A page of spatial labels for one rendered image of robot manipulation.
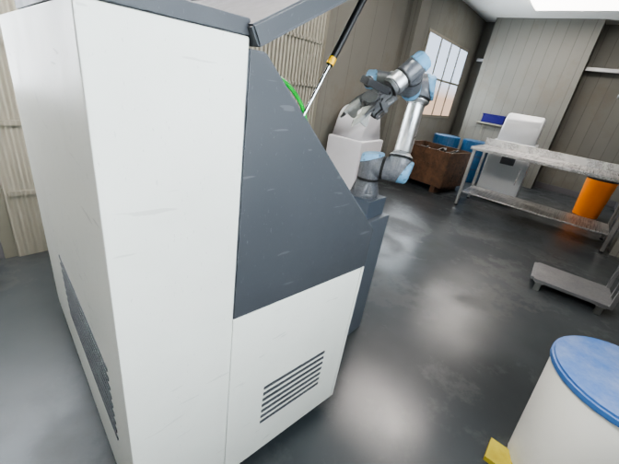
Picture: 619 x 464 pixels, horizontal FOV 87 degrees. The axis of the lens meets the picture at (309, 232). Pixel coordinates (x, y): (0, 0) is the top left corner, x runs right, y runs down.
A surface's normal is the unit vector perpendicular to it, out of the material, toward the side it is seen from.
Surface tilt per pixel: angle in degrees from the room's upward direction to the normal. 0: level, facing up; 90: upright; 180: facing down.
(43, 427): 0
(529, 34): 90
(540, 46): 90
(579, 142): 90
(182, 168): 90
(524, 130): 72
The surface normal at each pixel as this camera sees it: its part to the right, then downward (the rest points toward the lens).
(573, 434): -0.92, 0.11
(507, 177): -0.58, 0.26
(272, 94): 0.66, 0.40
